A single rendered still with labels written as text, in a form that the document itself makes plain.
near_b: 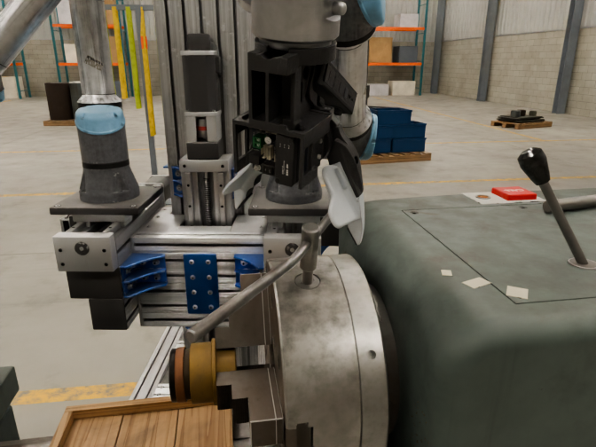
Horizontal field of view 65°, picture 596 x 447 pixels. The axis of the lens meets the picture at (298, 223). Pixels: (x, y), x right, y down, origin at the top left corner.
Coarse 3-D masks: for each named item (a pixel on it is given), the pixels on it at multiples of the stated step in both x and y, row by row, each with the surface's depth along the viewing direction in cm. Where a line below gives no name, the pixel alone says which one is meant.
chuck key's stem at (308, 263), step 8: (304, 224) 57; (312, 224) 57; (304, 232) 57; (312, 232) 56; (304, 240) 57; (312, 240) 57; (312, 248) 58; (304, 256) 58; (312, 256) 58; (304, 264) 59; (312, 264) 59; (304, 272) 60; (312, 272) 61; (304, 280) 61; (312, 280) 62
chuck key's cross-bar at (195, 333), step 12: (324, 216) 62; (324, 228) 60; (300, 252) 55; (288, 264) 53; (264, 276) 49; (276, 276) 50; (252, 288) 46; (264, 288) 48; (240, 300) 44; (216, 312) 41; (228, 312) 42; (204, 324) 39; (216, 324) 40; (192, 336) 38
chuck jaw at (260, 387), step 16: (272, 368) 66; (224, 384) 62; (240, 384) 62; (256, 384) 62; (272, 384) 62; (224, 400) 63; (240, 400) 60; (256, 400) 59; (272, 400) 59; (240, 416) 60; (256, 416) 57; (272, 416) 57; (256, 432) 56; (272, 432) 57; (288, 432) 55; (304, 432) 56
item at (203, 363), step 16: (176, 352) 66; (192, 352) 66; (208, 352) 66; (224, 352) 67; (176, 368) 64; (192, 368) 64; (208, 368) 64; (224, 368) 66; (176, 384) 64; (192, 384) 64; (208, 384) 64; (176, 400) 65; (192, 400) 65; (208, 400) 65
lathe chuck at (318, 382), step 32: (320, 256) 69; (288, 288) 60; (320, 288) 61; (288, 320) 57; (320, 320) 57; (288, 352) 55; (320, 352) 56; (352, 352) 56; (288, 384) 54; (320, 384) 55; (352, 384) 55; (288, 416) 54; (320, 416) 55; (352, 416) 55
